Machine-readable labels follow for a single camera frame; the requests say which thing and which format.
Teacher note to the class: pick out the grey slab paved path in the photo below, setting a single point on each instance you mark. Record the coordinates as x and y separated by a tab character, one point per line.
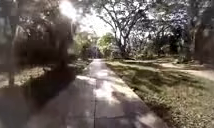
95	100

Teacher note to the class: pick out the grass field with leaves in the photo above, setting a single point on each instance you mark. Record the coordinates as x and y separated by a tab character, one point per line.
175	93

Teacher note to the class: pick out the leaf-strewn grass verge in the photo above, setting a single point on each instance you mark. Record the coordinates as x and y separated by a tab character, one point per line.
25	90

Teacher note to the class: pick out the thin pole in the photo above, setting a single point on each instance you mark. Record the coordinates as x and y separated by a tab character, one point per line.
12	63

